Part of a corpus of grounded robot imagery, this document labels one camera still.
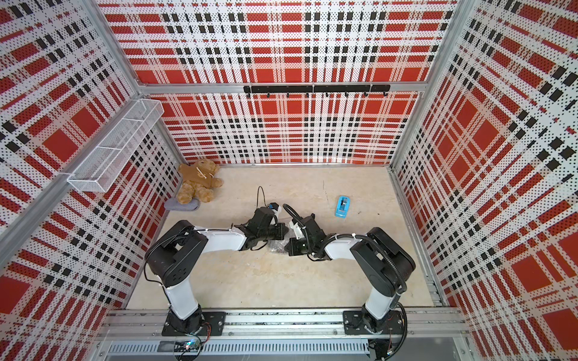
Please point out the clear bubble wrap sheet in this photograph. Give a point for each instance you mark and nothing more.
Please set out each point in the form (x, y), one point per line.
(278, 246)

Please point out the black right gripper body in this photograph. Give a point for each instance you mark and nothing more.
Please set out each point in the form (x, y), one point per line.
(300, 247)

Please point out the blue tape dispenser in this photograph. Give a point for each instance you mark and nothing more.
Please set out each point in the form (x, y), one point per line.
(342, 208)

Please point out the brown teddy bear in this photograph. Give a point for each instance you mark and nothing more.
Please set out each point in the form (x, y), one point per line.
(199, 181)

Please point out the white wire wall basket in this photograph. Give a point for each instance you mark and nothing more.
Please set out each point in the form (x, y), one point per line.
(101, 167)

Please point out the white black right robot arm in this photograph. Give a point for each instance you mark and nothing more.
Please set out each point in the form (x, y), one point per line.
(384, 262)

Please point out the black wall hook rail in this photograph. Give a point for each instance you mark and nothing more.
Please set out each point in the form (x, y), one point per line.
(306, 89)

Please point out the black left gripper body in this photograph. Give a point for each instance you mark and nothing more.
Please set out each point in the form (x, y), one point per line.
(274, 232)

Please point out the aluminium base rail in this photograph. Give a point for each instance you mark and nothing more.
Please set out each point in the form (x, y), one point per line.
(286, 334)

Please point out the grey striped sock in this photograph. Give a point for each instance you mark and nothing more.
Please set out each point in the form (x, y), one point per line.
(173, 204)

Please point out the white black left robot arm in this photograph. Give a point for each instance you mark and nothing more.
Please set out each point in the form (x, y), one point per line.
(173, 257)

